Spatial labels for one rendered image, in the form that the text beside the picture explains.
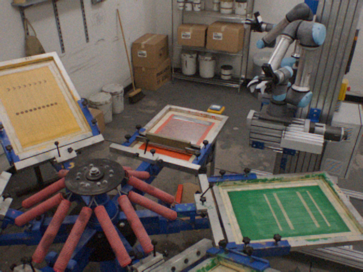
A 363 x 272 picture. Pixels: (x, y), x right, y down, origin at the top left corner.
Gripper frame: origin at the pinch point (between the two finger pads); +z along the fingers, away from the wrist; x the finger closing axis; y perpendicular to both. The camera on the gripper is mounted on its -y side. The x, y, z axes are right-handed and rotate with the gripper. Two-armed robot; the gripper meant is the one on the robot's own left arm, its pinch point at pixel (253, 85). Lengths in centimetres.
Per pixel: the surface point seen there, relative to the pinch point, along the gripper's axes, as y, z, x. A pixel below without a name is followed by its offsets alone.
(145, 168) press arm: 56, 34, 60
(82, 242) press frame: 61, 95, 38
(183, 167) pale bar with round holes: 59, 15, 45
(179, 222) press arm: 73, 44, 21
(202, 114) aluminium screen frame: 57, -56, 91
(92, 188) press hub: 32, 84, 35
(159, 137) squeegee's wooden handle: 52, 3, 80
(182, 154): 64, -3, 64
